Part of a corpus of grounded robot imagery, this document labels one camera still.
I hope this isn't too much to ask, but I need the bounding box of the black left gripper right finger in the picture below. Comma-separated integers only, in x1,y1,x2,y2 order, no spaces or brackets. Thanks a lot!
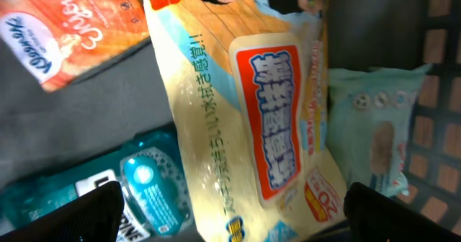
344,182,460,242

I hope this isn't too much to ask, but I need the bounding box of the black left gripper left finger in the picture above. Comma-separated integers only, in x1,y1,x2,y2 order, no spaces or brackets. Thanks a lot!
1,181,124,242

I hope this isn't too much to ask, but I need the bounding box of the blue mouthwash bottle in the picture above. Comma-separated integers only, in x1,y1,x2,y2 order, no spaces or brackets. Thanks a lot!
1,124,194,241

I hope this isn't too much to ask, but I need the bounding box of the mint green wipes pack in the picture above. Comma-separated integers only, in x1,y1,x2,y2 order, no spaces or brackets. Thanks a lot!
326,64,432,197

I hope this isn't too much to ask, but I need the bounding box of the orange tissue pack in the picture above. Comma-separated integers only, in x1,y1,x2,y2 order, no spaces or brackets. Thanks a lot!
1,0,149,92

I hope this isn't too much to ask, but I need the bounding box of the grey plastic shopping basket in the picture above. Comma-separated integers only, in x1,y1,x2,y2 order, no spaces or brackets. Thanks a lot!
1,0,460,233

